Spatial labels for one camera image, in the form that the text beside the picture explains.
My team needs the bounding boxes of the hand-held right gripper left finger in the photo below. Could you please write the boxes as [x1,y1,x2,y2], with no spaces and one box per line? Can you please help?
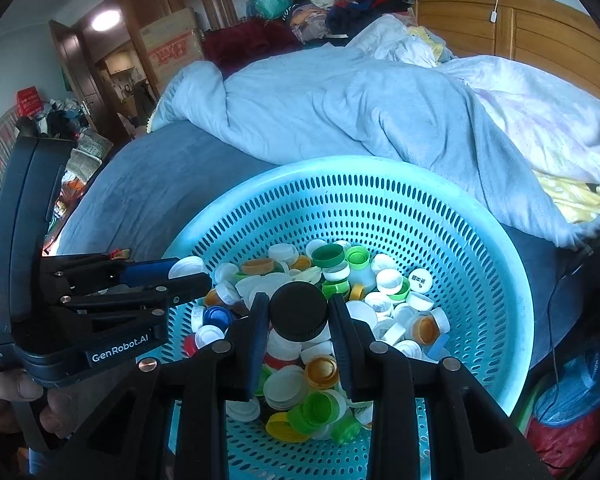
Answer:
[45,292,272,480]

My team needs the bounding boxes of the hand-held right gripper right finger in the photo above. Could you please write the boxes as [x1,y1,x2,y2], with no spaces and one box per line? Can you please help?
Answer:
[327,294,556,480]

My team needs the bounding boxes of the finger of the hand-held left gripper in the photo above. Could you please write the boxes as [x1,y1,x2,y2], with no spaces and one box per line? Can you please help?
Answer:
[60,272,212,342]
[40,249,181,292]

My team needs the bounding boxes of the white bottle cap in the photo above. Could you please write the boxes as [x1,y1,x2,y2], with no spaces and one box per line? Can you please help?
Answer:
[168,256,207,281]

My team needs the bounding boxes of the black bottle cap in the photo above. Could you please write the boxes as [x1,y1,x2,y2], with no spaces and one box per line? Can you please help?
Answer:
[269,282,330,346]

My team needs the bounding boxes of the heap of mixed bottle caps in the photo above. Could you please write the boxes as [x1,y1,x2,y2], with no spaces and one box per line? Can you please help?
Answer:
[182,240,452,445]

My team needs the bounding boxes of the turquoise perforated plastic basket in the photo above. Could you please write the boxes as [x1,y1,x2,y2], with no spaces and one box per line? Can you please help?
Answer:
[161,156,536,480]

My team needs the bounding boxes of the person's left hand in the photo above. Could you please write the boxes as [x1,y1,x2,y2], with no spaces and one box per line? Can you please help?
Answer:
[0,370,90,436]

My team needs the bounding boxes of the cluttered shelf goods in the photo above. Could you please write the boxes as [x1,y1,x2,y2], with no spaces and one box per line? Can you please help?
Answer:
[15,100,113,251]

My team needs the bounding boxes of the brown wooden door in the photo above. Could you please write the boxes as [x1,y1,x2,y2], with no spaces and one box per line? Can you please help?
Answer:
[49,20,103,133]

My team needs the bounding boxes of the cardboard box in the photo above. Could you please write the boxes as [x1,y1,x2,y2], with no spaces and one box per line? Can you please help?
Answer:
[139,7,204,98]

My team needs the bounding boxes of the light blue duvet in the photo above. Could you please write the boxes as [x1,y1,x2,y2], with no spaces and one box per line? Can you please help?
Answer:
[147,45,588,251]

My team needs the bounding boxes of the round ceiling light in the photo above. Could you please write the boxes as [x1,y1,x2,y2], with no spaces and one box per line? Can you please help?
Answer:
[91,10,121,32]

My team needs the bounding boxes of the blue plastic bag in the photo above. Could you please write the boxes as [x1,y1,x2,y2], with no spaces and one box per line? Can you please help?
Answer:
[532,340,600,428]

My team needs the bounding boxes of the red plastic bag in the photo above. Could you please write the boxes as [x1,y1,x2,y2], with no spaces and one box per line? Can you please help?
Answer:
[525,405,600,471]

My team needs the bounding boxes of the dark red blanket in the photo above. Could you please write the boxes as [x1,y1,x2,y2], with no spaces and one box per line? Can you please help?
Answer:
[201,17,301,78]

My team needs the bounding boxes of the teal bundle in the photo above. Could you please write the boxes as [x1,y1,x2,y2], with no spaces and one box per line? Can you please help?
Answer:
[247,0,293,21]

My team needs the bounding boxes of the white floral quilt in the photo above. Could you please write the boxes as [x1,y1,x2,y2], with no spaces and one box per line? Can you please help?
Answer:
[437,55,600,191]

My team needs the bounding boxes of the crumpled white cloth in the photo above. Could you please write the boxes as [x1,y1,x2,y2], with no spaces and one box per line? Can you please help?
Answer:
[350,14,453,68]

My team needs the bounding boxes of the pile of clothes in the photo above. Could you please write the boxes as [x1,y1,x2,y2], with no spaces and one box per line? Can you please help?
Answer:
[280,0,416,43]

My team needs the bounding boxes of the wooden headboard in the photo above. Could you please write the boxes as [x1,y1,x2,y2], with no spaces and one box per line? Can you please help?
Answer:
[412,0,600,111]

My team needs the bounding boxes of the black cable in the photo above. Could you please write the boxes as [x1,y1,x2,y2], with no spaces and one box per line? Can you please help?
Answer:
[547,240,598,411]

